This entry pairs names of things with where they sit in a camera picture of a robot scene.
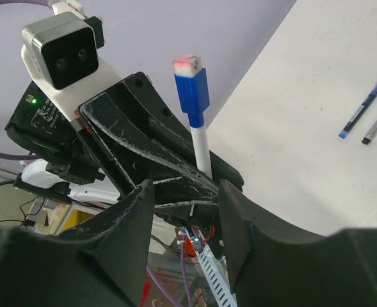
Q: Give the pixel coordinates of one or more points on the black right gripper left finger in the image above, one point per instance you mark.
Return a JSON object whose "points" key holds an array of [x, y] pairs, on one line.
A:
{"points": [[100, 262]]}

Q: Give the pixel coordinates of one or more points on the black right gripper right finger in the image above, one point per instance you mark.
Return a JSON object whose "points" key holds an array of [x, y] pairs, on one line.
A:
{"points": [[271, 262]]}

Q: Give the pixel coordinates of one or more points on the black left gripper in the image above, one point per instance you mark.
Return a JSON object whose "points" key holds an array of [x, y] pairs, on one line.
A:
{"points": [[133, 136]]}

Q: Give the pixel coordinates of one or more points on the white pen blue tip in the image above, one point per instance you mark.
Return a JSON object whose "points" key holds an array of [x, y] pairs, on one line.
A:
{"points": [[200, 143]]}

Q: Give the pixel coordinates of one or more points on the blue pen cap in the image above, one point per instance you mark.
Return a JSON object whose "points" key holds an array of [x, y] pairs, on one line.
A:
{"points": [[192, 88]]}

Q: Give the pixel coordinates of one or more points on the blue capped pen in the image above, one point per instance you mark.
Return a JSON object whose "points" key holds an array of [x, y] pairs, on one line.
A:
{"points": [[364, 106]]}

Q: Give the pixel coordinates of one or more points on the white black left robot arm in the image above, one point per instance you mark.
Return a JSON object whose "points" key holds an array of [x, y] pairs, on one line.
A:
{"points": [[64, 169]]}

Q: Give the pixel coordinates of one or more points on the small circuit board left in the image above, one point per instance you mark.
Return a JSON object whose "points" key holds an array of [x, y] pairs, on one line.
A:
{"points": [[193, 240]]}

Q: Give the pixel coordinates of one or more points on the white slotted cable duct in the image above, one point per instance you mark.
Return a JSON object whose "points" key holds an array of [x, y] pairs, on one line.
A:
{"points": [[217, 280]]}

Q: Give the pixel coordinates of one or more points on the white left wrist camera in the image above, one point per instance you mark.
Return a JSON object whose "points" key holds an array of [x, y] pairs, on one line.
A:
{"points": [[60, 55]]}

